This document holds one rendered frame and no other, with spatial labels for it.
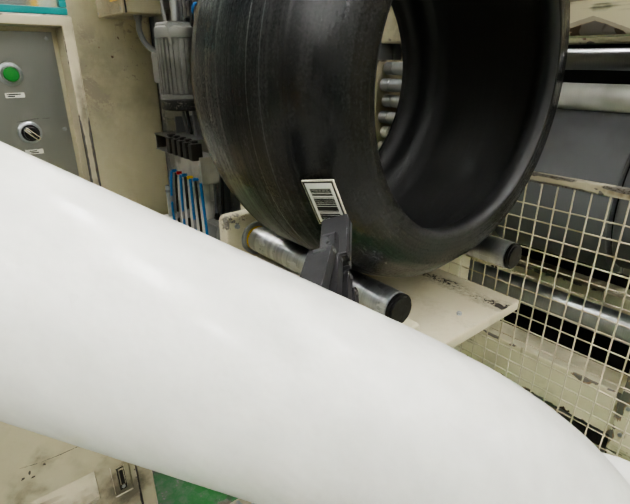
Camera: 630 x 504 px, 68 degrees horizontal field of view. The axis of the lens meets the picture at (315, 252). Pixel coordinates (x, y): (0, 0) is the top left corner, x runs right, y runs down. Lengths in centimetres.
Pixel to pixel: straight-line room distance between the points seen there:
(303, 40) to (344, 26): 4
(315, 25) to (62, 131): 66
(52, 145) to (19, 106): 8
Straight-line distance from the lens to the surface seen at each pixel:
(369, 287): 62
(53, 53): 102
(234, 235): 82
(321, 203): 51
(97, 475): 132
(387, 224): 56
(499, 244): 82
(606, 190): 94
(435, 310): 82
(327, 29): 48
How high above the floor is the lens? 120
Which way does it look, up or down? 22 degrees down
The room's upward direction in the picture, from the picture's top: straight up
